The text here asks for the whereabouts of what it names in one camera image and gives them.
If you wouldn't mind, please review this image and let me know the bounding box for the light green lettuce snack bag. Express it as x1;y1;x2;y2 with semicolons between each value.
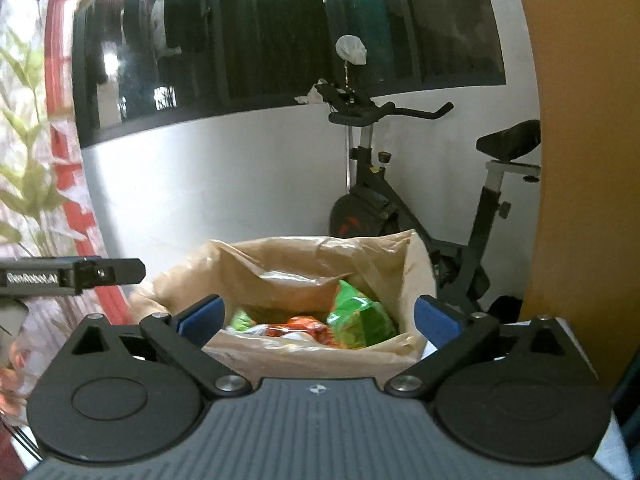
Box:
229;309;256;333

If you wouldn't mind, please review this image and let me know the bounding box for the dark green chip bag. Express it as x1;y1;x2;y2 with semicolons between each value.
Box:
326;280;398;350

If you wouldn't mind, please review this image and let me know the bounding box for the orange red snack bag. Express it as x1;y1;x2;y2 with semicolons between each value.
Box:
264;315;336;347

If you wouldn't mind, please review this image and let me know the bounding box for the person left hand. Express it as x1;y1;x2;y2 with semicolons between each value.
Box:
1;297;34;426

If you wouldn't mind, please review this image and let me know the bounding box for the artificial green plant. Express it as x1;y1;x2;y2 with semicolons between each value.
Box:
1;30;76;257

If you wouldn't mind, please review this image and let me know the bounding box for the cardboard box with plastic liner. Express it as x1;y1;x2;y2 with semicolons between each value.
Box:
129;231;435;385

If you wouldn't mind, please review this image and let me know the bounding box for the black exercise bike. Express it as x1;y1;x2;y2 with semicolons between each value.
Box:
314;79;542;316

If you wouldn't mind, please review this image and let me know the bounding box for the dark window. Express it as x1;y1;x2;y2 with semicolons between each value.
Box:
73;0;506;147

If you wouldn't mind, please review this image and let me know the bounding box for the white cloth on bike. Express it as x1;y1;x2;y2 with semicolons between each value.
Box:
334;35;368;66

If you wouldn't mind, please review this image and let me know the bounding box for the wooden door panel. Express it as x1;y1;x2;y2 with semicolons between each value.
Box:
522;0;639;387

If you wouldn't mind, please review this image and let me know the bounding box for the red window frame curtain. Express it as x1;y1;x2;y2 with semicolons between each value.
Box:
43;0;134;326

